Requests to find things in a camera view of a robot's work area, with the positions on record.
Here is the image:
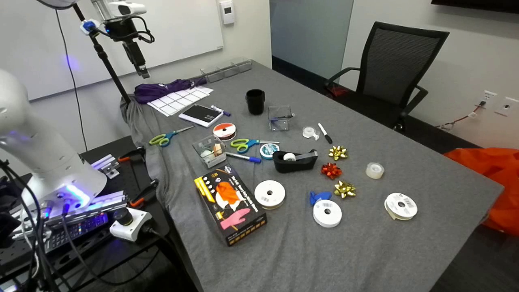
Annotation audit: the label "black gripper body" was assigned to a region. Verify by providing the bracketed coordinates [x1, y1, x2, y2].
[122, 38, 146, 68]

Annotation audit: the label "clear plastic case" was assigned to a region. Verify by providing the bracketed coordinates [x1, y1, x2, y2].
[192, 136, 229, 170]

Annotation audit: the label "clear glass box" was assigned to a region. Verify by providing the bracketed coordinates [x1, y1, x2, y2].
[266, 102, 297, 132]

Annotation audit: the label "black printed cardboard box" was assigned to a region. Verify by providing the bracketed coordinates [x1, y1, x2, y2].
[193, 163, 269, 248]

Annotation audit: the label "purple cloth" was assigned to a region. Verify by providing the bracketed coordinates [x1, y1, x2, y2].
[133, 76, 209, 105]

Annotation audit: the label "white label sheet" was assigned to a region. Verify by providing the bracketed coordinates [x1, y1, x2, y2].
[146, 85, 216, 118]

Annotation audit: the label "green blue scissors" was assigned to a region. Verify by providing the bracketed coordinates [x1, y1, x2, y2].
[148, 124, 195, 149]
[229, 136, 268, 153]

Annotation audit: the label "black tablet with white border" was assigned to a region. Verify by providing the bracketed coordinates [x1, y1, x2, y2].
[177, 102, 226, 129]

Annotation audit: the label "purple marker pen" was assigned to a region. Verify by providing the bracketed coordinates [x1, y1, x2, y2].
[209, 103, 232, 118]

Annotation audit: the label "red white ribbon spool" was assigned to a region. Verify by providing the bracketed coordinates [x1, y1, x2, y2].
[211, 121, 239, 142]

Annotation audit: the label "black cup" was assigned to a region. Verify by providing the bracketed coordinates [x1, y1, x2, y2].
[245, 87, 268, 116]

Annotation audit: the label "blue marker pen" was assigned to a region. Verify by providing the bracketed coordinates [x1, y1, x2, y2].
[226, 150, 263, 165]

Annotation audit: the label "blue tape roll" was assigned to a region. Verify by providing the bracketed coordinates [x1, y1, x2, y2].
[258, 141, 282, 160]

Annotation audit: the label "white emergency stop button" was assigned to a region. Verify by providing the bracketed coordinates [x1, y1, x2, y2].
[109, 205, 154, 243]

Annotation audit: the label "frosted glass door panel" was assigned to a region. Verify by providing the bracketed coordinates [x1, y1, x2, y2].
[269, 0, 355, 79]

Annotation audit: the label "black tape dispenser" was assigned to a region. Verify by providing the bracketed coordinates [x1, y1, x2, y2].
[271, 147, 320, 175]

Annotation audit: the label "small clear tape dispenser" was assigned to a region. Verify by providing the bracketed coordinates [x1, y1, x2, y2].
[302, 124, 321, 142]

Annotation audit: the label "black marker pen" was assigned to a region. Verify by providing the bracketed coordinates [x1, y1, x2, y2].
[317, 121, 336, 145]

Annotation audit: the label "black robot cart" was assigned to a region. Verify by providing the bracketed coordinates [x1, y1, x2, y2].
[0, 134, 185, 292]

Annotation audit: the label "gold gift bow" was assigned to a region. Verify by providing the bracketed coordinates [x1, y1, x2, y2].
[328, 144, 349, 162]
[333, 178, 359, 201]

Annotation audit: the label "red gift bow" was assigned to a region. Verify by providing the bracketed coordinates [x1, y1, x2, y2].
[320, 160, 344, 181]

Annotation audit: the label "blue gift bow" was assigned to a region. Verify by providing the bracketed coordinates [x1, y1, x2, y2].
[308, 188, 334, 207]

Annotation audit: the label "black office chair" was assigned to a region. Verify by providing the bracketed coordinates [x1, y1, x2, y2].
[323, 20, 451, 131]

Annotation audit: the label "grey tablecloth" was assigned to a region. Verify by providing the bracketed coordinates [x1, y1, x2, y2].
[120, 58, 506, 292]

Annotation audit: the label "orange fabric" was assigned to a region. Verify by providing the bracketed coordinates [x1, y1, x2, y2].
[443, 145, 519, 238]

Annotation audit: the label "wire mesh tray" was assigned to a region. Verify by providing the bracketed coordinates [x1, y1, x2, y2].
[201, 58, 257, 84]

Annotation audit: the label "orange handled clamp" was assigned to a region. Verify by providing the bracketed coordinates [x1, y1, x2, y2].
[117, 147, 148, 165]
[128, 179, 161, 209]

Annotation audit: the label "silver metal bracket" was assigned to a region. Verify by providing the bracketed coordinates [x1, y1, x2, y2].
[89, 152, 122, 179]

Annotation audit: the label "white wall thermostat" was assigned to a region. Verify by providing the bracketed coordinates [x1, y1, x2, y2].
[218, 0, 237, 25]

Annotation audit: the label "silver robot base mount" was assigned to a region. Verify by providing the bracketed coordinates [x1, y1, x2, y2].
[10, 184, 132, 256]

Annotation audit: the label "black cable bundle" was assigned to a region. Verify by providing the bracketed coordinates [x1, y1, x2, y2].
[0, 158, 62, 292]

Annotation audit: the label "wall outlet cable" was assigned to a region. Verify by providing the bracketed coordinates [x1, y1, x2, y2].
[437, 98, 488, 131]

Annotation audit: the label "black wall screen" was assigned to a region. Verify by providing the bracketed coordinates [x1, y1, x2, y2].
[430, 0, 519, 14]

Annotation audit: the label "white wall outlet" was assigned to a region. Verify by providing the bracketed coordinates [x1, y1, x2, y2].
[482, 89, 500, 110]

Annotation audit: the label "white wall plate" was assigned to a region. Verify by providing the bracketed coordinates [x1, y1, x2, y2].
[493, 95, 519, 118]

